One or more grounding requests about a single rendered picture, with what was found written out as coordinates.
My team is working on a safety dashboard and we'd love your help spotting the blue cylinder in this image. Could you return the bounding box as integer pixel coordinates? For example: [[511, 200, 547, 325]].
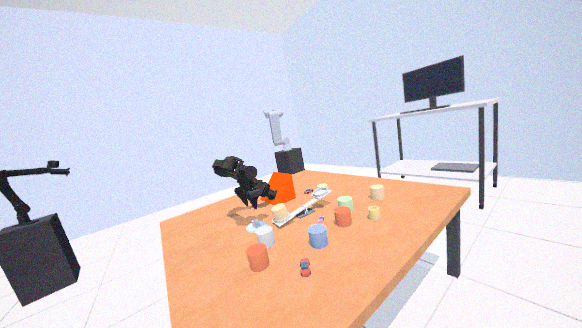
[[308, 224, 329, 250]]

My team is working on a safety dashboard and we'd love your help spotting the pale blue round dish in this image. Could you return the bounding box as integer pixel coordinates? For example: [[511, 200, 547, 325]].
[[246, 221, 266, 233]]

